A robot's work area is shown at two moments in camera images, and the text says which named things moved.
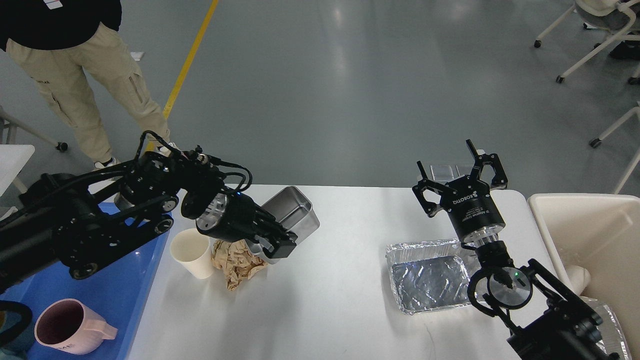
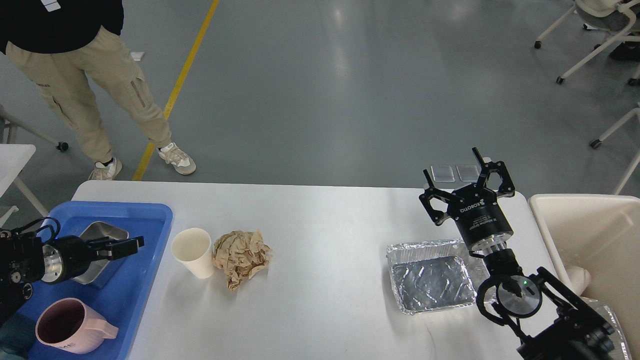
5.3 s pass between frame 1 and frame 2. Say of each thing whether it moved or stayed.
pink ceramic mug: stayed
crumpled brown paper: stayed
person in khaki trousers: stayed
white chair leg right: stayed
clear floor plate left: stayed
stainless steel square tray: moved
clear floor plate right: stayed
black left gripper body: moved
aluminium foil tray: stayed
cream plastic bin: stayed
